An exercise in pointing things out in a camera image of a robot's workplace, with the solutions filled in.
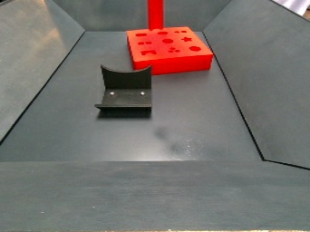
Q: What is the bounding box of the red shape sorting board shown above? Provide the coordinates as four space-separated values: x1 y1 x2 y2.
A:
124 26 215 76

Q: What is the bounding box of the black curved holder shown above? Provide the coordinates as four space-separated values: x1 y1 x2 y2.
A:
96 66 153 110

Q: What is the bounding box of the red arch block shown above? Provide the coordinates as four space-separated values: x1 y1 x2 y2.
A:
149 0 163 30

